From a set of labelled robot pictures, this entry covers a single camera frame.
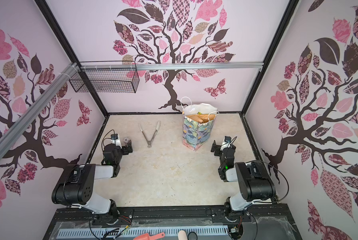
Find colourful paper gift bag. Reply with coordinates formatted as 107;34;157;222
180;97;219;151

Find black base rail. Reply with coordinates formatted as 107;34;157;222
52;204;293;226

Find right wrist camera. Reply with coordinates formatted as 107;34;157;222
221;136;232;149

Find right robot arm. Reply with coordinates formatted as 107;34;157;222
210;137;276;217

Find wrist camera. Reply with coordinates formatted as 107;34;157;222
111;134;122;147
221;136;232;149

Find aluminium rail back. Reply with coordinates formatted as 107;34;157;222
80;62;264;71

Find pink plastic scoop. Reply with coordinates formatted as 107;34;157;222
134;232;165;240

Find aluminium rail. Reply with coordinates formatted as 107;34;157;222
0;63;79;161
80;62;264;71

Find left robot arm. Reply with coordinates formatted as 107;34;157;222
52;143;133;219

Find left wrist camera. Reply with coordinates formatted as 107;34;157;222
111;134;122;147

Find aluminium rail left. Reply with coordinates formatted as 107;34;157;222
0;63;79;161

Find black wire basket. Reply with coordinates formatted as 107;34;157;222
69;60;140;94

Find metal kitchen tongs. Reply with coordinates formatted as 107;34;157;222
138;120;162;148

